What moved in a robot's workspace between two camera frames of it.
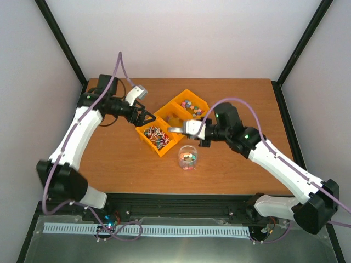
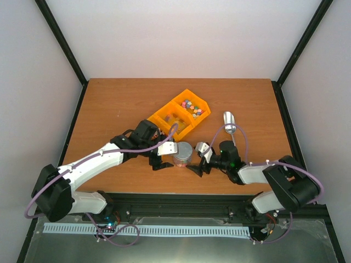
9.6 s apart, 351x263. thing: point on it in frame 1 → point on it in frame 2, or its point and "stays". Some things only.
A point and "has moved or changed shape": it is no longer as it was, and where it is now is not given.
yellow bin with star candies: (190, 105) stays
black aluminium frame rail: (160, 204) stays
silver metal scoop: (178, 129) has moved or changed shape
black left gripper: (139, 121) → (157, 164)
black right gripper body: (204, 143) → (204, 166)
